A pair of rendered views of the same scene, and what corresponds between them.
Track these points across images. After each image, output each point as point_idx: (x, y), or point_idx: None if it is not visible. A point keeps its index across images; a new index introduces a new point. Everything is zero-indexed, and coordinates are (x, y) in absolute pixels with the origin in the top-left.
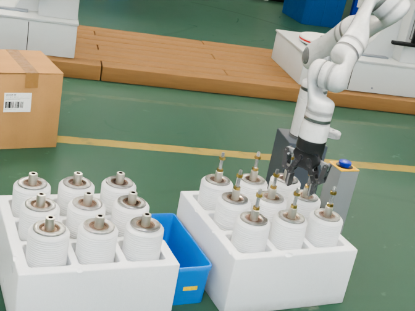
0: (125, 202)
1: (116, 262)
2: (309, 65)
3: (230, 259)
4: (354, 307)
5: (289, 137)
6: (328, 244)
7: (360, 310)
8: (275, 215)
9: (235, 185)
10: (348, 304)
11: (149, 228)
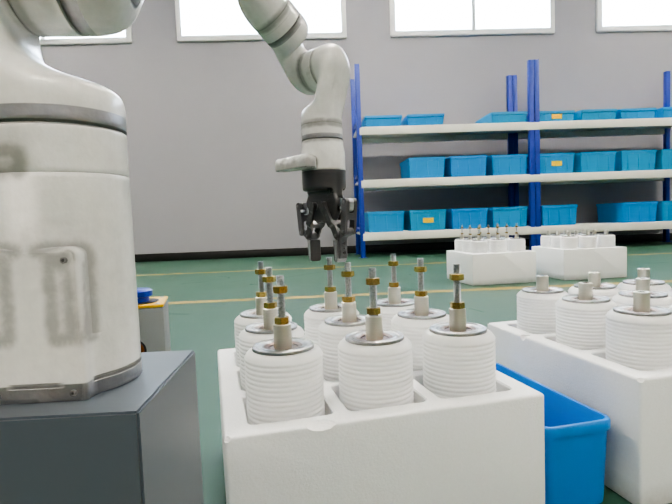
0: (593, 299)
1: None
2: (137, 15)
3: None
4: (208, 442)
5: (153, 370)
6: None
7: (202, 440)
8: (356, 310)
9: (424, 291)
10: (213, 445)
11: (534, 288)
